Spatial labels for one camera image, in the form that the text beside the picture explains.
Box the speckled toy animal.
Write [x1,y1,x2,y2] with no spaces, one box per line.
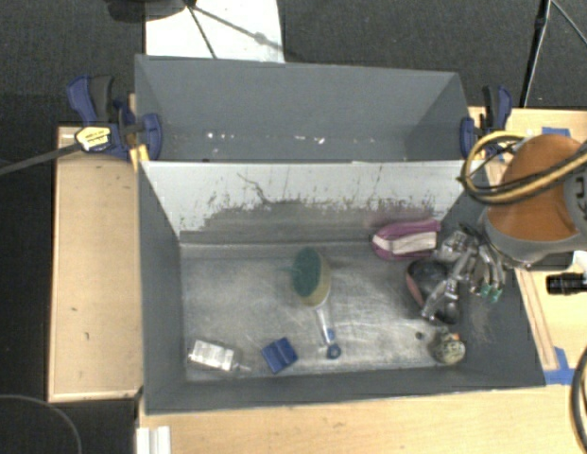
[426,327,466,365]

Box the blue small block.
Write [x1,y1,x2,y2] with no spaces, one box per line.
[260,337,300,375]

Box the grey metal bin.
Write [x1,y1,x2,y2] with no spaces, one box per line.
[133,53,547,415]

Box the pale wood board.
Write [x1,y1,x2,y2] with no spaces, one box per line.
[46,123,146,404]

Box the green and yellow dish brush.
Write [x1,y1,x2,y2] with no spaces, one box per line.
[277,246,343,360]

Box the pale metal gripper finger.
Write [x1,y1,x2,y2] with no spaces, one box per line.
[428,287,460,324]
[419,276,458,320]

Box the black cylinder on white bracket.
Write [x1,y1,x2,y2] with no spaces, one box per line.
[545,250,587,297]

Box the black oval case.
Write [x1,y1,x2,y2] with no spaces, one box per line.
[405,258,462,326]

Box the purple and white sponge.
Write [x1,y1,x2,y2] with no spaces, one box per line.
[371,218,442,261]

